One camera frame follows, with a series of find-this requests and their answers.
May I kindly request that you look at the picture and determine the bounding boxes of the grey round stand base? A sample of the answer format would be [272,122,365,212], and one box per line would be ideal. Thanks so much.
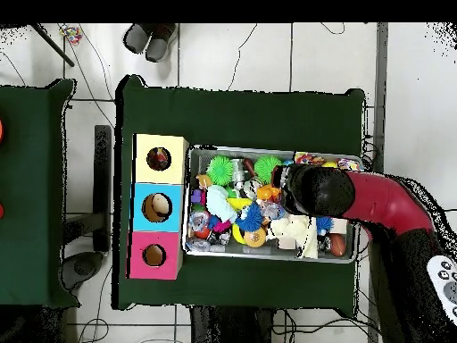
[60,249,108,290]

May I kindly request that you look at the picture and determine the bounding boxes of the mint green foam cloth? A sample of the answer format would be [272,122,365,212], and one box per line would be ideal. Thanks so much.
[206,184,238,224]

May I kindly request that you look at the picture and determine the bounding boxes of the colourful polka dot cloth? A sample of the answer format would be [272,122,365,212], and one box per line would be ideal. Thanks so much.
[152,149,171,168]

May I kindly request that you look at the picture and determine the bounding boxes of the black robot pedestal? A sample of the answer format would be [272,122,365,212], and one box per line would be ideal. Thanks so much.
[188,305,276,343]

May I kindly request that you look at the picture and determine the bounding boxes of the wire mesh bin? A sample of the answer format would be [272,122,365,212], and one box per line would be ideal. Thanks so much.
[184,146,364,264]

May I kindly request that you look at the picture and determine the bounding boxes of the cream knitted cloth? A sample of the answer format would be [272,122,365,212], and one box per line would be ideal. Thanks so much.
[267,213,320,260]

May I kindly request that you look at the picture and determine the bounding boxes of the thin black rod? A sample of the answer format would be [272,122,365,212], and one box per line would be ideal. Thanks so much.
[28,23,76,67]

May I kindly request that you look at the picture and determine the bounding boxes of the small colourful floor toy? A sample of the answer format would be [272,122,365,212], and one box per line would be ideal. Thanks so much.
[58,24,83,46]

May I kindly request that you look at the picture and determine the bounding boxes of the blue spiky ball with eyes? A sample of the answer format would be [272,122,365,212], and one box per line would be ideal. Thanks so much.
[236,205,266,233]

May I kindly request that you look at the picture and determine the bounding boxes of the dark green table cloth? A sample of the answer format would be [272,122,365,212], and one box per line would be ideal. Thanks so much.
[113,74,369,315]
[0,78,76,308]

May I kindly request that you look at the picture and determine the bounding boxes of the person's foot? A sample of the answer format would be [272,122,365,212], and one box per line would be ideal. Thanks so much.
[122,23,153,55]
[145,23,178,63]

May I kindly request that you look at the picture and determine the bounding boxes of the wooden box with three holes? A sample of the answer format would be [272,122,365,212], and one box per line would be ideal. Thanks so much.
[128,133,188,280]

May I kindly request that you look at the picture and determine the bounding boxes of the green spiky ball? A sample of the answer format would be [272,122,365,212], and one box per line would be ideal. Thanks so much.
[205,155,236,187]
[253,155,284,185]

